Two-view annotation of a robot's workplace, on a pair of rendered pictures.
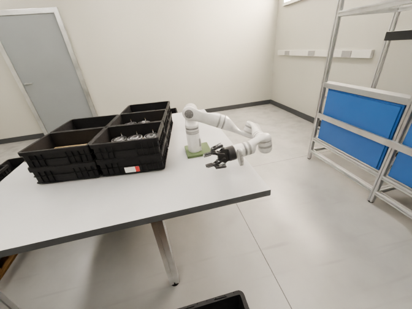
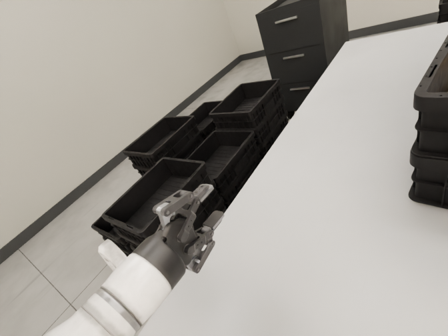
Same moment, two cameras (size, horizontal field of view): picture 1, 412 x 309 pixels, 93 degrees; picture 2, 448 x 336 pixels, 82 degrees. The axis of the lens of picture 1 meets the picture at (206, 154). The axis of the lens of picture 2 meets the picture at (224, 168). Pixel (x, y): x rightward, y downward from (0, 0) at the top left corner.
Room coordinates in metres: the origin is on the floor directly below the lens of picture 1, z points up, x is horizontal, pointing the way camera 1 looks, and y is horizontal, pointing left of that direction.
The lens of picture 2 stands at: (1.15, -0.14, 1.15)
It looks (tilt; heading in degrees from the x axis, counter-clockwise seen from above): 33 degrees down; 149
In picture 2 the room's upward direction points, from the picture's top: 25 degrees counter-clockwise
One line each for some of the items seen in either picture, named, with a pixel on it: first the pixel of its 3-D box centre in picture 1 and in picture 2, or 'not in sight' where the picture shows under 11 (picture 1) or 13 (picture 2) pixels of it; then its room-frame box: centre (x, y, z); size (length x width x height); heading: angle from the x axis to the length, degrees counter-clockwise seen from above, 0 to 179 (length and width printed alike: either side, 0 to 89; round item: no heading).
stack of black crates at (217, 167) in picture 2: not in sight; (225, 175); (0.11, 0.48, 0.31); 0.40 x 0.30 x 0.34; 100
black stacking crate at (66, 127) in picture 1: (90, 130); not in sight; (1.47, 0.88, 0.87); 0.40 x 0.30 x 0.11; 92
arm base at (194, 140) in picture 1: (193, 138); not in sight; (1.26, 0.08, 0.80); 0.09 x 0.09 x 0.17; 11
